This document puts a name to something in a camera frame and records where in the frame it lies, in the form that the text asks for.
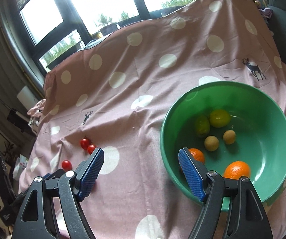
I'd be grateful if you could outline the large orange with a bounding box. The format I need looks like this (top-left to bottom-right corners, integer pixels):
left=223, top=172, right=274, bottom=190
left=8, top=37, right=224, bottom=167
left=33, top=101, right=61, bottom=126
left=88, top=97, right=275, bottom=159
left=223, top=161, right=251, bottom=180

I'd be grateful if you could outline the small orange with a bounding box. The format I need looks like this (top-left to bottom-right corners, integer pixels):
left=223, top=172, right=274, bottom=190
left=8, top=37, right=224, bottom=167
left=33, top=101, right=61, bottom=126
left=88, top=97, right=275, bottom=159
left=188, top=148, right=205, bottom=164

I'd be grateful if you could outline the tan round fruit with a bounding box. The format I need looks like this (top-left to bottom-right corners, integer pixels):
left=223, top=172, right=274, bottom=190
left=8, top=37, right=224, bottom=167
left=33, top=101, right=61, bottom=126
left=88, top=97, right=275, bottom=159
left=204, top=136, right=219, bottom=152
left=223, top=130, right=236, bottom=145

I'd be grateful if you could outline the small red tomato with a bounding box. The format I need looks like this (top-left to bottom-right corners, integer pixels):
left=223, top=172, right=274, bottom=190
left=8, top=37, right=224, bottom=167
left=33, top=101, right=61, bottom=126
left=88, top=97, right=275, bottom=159
left=87, top=144, right=96, bottom=155

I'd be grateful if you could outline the bright green fruit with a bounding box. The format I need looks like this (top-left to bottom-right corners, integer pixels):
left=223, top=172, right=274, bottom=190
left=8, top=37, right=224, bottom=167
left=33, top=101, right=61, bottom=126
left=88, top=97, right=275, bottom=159
left=210, top=109, right=231, bottom=128

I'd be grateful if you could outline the pale green fruit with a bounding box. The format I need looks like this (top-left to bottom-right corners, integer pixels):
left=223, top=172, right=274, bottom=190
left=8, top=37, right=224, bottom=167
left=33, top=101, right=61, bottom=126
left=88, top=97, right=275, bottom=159
left=194, top=114, right=210, bottom=138

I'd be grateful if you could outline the red tomato left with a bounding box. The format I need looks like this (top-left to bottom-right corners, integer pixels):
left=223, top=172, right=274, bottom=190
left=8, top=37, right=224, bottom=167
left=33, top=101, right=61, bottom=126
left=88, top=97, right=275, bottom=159
left=61, top=160, right=72, bottom=172

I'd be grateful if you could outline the red tomato far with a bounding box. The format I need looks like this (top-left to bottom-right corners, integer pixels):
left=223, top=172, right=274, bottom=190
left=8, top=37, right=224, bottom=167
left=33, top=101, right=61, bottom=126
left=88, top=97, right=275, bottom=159
left=80, top=137, right=91, bottom=151

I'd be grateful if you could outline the green plastic bowl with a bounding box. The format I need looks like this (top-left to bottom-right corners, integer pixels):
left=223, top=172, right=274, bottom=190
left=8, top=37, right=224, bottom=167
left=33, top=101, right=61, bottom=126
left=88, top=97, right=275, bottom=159
left=160, top=81, right=286, bottom=206

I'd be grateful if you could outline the white paper roll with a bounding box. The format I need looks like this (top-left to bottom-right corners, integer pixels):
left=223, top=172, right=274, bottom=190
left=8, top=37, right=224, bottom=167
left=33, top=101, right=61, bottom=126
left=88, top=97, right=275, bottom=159
left=16, top=86, right=39, bottom=110

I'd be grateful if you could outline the pink polka dot cloth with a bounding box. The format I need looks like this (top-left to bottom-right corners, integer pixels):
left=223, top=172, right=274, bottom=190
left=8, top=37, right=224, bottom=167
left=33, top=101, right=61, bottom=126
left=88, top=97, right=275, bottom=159
left=19, top=0, right=286, bottom=238

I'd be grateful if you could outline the black plant trough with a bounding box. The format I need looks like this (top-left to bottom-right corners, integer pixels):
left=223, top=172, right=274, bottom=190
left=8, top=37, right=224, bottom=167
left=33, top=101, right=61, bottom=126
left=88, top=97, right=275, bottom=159
left=100, top=16, right=141, bottom=36

